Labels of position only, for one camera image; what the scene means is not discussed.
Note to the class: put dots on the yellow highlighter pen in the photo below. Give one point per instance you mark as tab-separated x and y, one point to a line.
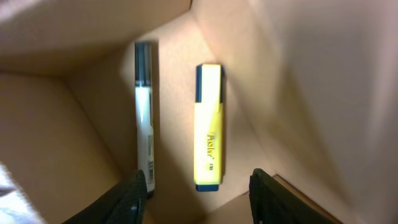
208	127

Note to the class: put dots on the black and white marker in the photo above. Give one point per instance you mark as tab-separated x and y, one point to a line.
144	114

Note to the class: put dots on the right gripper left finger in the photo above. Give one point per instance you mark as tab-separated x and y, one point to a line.
123	203

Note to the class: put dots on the brown cardboard box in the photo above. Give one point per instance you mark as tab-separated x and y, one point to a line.
311	96

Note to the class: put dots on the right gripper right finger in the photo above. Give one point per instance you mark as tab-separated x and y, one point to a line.
272	203

